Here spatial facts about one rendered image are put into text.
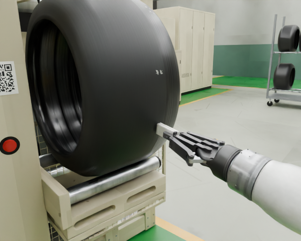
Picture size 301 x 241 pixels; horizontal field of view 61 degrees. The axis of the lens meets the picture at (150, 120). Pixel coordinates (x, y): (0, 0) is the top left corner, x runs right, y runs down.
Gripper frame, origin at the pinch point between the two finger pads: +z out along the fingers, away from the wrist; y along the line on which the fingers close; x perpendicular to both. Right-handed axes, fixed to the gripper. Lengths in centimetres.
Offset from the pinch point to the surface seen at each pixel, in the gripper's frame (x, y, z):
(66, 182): 32, 12, 37
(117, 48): -20.4, 11.1, 7.4
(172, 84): -11.5, -3.9, 3.7
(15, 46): -18.9, 27.6, 24.3
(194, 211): 116, -100, 53
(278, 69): 52, -531, 187
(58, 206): 16.7, 26.2, 8.8
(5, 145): 3.4, 33.2, 20.8
